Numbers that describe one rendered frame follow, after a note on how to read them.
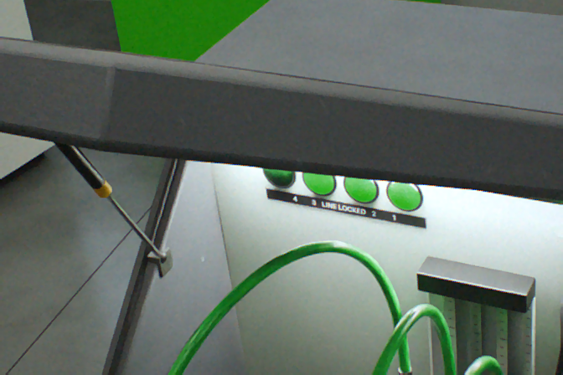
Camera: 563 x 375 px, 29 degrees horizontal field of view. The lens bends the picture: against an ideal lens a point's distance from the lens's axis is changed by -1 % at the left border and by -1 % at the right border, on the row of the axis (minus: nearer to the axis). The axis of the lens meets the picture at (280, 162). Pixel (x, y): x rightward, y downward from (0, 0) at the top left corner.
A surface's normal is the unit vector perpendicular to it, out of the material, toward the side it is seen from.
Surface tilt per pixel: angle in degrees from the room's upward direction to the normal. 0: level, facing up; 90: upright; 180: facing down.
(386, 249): 90
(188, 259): 90
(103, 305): 0
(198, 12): 90
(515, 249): 90
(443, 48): 0
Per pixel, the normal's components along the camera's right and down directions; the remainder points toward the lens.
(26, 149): 0.80, 0.22
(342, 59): -0.11, -0.86
